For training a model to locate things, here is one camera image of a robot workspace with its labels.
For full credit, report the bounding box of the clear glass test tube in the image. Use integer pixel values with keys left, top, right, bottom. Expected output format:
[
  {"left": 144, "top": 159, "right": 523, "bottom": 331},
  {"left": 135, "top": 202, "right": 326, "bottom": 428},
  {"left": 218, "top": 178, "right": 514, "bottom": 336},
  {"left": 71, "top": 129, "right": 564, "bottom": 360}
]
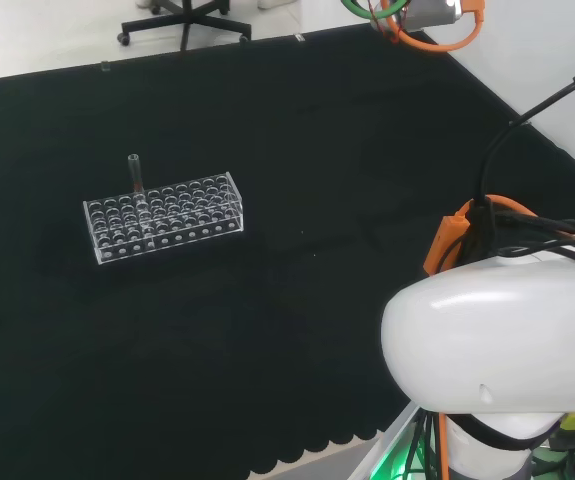
[{"left": 127, "top": 153, "right": 146, "bottom": 201}]

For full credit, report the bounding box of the clear acrylic test tube rack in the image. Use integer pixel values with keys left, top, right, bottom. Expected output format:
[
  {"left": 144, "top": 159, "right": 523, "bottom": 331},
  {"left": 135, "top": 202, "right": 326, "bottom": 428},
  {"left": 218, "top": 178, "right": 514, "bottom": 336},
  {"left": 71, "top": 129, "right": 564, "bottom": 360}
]
[{"left": 82, "top": 171, "right": 245, "bottom": 266}]

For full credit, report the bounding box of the black bench cloth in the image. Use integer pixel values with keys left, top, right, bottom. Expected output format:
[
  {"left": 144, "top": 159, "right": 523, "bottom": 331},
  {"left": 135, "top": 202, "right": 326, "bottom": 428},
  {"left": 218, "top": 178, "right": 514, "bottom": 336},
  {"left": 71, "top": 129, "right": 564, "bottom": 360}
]
[{"left": 0, "top": 22, "right": 575, "bottom": 480}]

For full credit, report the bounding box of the black office chair base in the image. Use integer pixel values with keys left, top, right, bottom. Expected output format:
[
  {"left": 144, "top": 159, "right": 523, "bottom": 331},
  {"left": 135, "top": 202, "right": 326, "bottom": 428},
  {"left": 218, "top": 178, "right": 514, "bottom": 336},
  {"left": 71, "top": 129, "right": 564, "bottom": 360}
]
[{"left": 116, "top": 0, "right": 253, "bottom": 54}]

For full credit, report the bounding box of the orange cable connector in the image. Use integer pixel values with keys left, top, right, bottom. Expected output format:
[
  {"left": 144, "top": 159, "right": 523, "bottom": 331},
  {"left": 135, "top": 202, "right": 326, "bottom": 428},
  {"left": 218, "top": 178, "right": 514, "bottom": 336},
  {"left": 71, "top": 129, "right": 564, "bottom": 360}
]
[{"left": 423, "top": 194, "right": 538, "bottom": 277}]

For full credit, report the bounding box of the green cable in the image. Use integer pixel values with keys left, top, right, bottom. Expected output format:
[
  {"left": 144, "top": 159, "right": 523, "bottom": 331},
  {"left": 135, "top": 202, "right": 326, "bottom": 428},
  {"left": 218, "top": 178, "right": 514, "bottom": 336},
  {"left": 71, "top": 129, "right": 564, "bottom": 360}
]
[{"left": 341, "top": 0, "right": 384, "bottom": 24}]

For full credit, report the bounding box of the orange cable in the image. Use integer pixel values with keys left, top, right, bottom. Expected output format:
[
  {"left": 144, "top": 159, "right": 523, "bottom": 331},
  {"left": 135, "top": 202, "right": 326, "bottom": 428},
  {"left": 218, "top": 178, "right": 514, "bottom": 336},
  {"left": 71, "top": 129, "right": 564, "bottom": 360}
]
[{"left": 382, "top": 0, "right": 487, "bottom": 54}]

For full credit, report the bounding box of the black cable bundle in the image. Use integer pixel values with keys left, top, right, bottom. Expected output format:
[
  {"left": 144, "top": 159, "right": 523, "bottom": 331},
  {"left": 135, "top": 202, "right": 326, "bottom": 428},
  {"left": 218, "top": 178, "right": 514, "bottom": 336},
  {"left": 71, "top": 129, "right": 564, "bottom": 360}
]
[{"left": 454, "top": 199, "right": 575, "bottom": 264}]

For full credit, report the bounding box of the silver wrist mount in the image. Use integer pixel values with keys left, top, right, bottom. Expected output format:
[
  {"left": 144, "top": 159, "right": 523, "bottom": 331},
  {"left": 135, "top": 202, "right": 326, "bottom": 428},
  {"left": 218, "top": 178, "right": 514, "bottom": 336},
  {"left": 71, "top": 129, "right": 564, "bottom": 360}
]
[{"left": 379, "top": 0, "right": 461, "bottom": 32}]

